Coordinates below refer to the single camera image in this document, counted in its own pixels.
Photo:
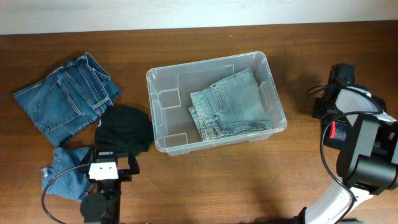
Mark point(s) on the black red garment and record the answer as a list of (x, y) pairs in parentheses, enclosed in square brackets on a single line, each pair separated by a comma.
[(336, 134)]

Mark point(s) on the clear plastic storage bin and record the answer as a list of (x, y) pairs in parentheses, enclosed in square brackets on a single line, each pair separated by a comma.
[(170, 88)]

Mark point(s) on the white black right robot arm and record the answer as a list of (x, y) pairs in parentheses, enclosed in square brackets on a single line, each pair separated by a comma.
[(358, 146)]

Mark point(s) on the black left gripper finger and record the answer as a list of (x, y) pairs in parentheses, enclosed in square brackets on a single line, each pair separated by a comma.
[(133, 165), (89, 155)]

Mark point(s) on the light blue jeans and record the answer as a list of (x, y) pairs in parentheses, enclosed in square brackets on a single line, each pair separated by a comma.
[(229, 107)]

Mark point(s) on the dark blue folded jeans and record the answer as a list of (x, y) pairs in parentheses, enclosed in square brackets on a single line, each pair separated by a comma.
[(70, 98)]

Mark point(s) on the medium blue denim garment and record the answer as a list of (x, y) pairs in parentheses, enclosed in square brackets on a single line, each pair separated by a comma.
[(73, 185)]

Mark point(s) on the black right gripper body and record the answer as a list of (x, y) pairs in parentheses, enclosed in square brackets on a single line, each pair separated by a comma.
[(320, 107)]

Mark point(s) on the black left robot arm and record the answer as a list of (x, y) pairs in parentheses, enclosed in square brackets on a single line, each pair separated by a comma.
[(104, 205)]

